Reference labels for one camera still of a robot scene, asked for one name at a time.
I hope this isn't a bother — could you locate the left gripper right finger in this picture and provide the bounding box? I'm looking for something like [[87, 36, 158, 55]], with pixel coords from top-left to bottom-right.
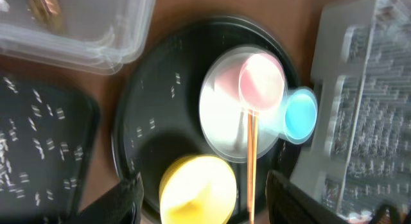
[[266, 170, 347, 224]]

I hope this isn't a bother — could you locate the grey round plate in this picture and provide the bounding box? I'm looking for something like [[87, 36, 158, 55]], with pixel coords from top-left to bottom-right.
[[199, 46, 287, 163]]

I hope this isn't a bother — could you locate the black rectangular tray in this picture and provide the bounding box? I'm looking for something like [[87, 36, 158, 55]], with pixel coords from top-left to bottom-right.
[[1, 73, 100, 223]]

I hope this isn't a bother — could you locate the clear plastic storage bin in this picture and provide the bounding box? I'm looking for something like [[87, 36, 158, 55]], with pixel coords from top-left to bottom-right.
[[1, 0, 156, 75]]

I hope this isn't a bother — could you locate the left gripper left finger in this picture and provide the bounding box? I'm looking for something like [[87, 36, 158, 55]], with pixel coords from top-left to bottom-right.
[[69, 173, 144, 224]]

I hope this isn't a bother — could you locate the gold brown snack wrapper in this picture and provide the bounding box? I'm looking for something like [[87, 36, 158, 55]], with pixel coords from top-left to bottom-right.
[[28, 0, 65, 34]]

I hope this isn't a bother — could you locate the pink cup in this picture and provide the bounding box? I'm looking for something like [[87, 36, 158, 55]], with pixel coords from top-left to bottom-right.
[[214, 52, 286, 111]]

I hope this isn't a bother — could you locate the grey dishwasher rack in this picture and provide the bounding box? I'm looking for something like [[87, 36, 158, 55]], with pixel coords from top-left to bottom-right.
[[290, 0, 410, 223]]

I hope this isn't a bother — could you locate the wooden chopstick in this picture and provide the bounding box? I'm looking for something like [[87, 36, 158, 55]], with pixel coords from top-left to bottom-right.
[[250, 112, 258, 224], [247, 111, 254, 224]]

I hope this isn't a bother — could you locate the wooden chopstick left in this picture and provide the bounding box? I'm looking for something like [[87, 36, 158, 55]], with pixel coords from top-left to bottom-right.
[[247, 111, 254, 224]]

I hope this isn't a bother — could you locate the yellow bowl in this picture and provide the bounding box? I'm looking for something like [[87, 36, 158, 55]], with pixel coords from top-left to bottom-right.
[[159, 155, 237, 224]]

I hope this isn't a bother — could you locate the blue cup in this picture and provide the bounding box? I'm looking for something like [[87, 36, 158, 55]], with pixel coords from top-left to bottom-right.
[[260, 87, 318, 144]]

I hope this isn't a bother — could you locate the round black serving tray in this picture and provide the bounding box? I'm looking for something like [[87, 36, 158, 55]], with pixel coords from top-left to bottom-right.
[[112, 15, 301, 223]]

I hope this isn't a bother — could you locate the white tissue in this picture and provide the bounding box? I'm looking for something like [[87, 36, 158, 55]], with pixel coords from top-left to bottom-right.
[[0, 0, 10, 12]]

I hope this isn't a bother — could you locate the wooden chopstick right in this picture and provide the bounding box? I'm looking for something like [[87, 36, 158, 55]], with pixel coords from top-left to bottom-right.
[[250, 112, 258, 224]]

